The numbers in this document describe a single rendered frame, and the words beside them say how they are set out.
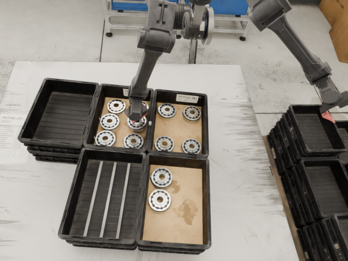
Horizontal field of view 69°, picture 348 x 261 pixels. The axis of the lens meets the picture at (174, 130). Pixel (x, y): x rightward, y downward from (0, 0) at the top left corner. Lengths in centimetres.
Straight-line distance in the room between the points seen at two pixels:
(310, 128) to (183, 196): 128
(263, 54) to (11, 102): 271
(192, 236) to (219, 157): 51
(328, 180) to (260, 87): 128
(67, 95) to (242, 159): 108
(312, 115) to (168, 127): 127
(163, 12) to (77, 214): 89
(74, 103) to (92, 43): 175
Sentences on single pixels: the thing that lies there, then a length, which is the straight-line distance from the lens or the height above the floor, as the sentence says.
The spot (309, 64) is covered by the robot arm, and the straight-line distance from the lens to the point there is 109.
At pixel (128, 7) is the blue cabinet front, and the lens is 309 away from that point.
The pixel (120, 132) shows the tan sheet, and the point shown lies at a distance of 138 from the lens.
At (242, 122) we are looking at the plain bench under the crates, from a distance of 168.
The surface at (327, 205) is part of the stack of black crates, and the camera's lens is 207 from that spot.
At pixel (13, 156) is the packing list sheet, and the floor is 70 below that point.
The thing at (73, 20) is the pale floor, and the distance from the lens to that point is 358.
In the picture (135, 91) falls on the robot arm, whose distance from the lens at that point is 109.
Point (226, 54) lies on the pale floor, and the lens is 321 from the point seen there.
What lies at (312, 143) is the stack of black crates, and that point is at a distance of 211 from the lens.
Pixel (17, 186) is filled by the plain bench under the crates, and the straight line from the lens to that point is 152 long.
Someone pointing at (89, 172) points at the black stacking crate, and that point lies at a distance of 130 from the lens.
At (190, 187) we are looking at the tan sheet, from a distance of 125.
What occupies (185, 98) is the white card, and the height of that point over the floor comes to 89.
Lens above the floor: 200
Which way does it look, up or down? 57 degrees down
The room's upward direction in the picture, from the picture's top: 10 degrees clockwise
